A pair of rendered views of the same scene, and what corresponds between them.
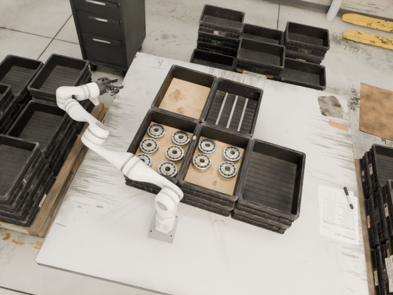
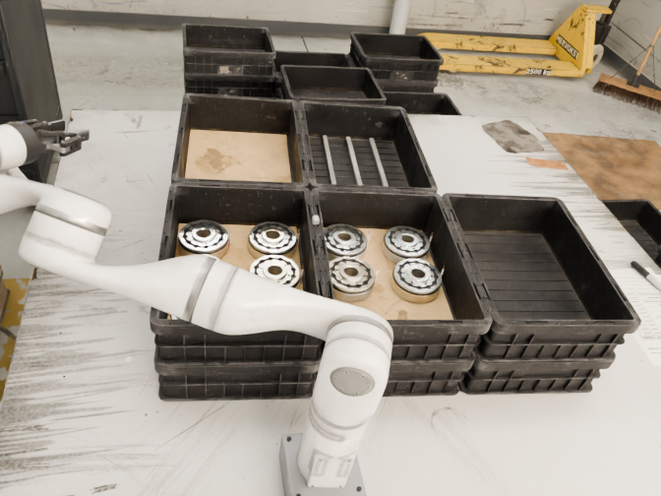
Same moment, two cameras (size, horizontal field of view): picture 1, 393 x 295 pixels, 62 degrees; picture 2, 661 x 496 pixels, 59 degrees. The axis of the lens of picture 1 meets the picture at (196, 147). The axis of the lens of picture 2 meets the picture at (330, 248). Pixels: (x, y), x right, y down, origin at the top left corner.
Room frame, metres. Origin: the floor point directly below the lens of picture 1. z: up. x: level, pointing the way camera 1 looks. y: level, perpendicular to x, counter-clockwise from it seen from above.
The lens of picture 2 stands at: (0.16, 0.33, 1.68)
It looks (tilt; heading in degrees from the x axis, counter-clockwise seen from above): 41 degrees down; 339
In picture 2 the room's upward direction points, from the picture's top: 10 degrees clockwise
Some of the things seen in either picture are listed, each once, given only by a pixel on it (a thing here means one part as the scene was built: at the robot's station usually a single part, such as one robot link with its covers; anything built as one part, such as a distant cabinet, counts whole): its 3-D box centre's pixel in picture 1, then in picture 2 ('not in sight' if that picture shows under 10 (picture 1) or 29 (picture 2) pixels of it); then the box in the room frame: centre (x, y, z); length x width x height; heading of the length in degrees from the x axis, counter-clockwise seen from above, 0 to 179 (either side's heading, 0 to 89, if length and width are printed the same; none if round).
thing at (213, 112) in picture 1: (231, 112); (358, 162); (1.35, -0.18, 0.87); 0.40 x 0.30 x 0.11; 172
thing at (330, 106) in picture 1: (330, 105); (511, 135); (1.72, -0.89, 0.71); 0.22 x 0.19 x 0.01; 177
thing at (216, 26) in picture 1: (219, 37); (227, 84); (2.77, -0.03, 0.37); 0.40 x 0.30 x 0.45; 87
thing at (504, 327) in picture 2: (273, 176); (530, 256); (0.91, -0.41, 0.92); 0.40 x 0.30 x 0.02; 172
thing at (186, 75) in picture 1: (185, 98); (240, 157); (1.39, 0.12, 0.87); 0.40 x 0.30 x 0.11; 172
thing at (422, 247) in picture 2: (231, 153); (406, 241); (1.05, -0.20, 0.86); 0.10 x 0.10 x 0.01
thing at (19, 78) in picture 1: (20, 89); not in sight; (1.70, 1.48, 0.31); 0.40 x 0.30 x 0.34; 177
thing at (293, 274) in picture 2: (174, 153); (274, 273); (0.99, 0.11, 0.86); 0.10 x 0.10 x 0.01
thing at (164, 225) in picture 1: (165, 216); (332, 433); (0.62, 0.09, 0.85); 0.09 x 0.09 x 0.17; 79
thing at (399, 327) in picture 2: (217, 159); (391, 253); (0.95, -0.12, 0.92); 0.40 x 0.30 x 0.02; 172
